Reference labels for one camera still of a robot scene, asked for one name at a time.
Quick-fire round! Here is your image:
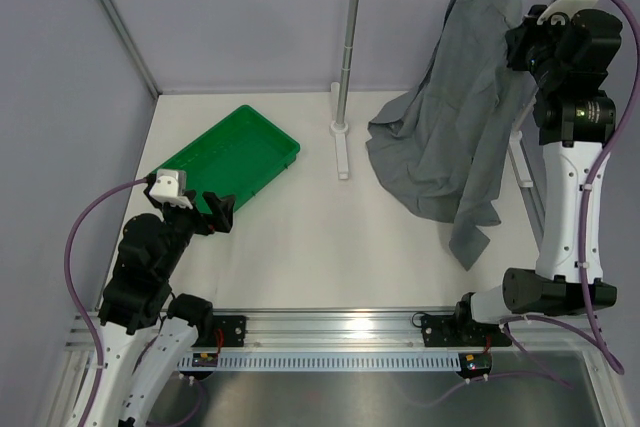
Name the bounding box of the aluminium mounting rail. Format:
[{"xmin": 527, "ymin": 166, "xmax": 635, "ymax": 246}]
[{"xmin": 63, "ymin": 309, "xmax": 593, "ymax": 352}]

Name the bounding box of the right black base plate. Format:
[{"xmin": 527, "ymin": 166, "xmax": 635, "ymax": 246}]
[{"xmin": 410, "ymin": 312, "xmax": 512, "ymax": 348}]

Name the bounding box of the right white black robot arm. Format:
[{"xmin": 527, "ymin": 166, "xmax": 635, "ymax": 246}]
[{"xmin": 452, "ymin": 5, "xmax": 623, "ymax": 344}]

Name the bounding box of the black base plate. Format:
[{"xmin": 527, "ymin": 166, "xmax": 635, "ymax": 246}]
[
  {"xmin": 194, "ymin": 315, "xmax": 247, "ymax": 348},
  {"xmin": 410, "ymin": 312, "xmax": 512, "ymax": 348}
]

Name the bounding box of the green plastic tray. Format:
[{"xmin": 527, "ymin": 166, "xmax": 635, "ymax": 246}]
[{"xmin": 159, "ymin": 105, "xmax": 300, "ymax": 210}]

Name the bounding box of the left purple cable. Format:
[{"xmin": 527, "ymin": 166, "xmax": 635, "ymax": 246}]
[{"xmin": 63, "ymin": 174, "xmax": 153, "ymax": 427}]

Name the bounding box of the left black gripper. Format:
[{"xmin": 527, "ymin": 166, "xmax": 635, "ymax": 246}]
[{"xmin": 155, "ymin": 190, "xmax": 235, "ymax": 279}]

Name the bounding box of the metal clothes rack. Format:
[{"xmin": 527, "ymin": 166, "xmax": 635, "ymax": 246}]
[{"xmin": 329, "ymin": 0, "xmax": 624, "ymax": 188}]

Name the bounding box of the white slotted cable duct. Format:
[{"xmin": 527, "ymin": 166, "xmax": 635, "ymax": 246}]
[{"xmin": 177, "ymin": 352, "xmax": 461, "ymax": 372}]

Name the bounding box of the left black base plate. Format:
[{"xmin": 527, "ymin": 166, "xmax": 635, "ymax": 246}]
[{"xmin": 194, "ymin": 315, "xmax": 247, "ymax": 348}]

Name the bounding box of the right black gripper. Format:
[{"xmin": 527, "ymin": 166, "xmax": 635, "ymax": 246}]
[{"xmin": 506, "ymin": 5, "xmax": 576, "ymax": 91}]

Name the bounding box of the aluminium frame post left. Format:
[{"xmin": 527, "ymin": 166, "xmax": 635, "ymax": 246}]
[{"xmin": 97, "ymin": 0, "xmax": 162, "ymax": 100}]

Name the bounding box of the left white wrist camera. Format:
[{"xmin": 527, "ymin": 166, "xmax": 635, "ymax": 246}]
[{"xmin": 149, "ymin": 169, "xmax": 194, "ymax": 210}]

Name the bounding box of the grey button-up shirt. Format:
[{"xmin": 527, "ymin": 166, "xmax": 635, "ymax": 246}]
[{"xmin": 366, "ymin": 0, "xmax": 525, "ymax": 270}]

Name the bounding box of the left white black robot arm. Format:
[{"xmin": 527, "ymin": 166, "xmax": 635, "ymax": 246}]
[{"xmin": 68, "ymin": 192, "xmax": 235, "ymax": 426}]

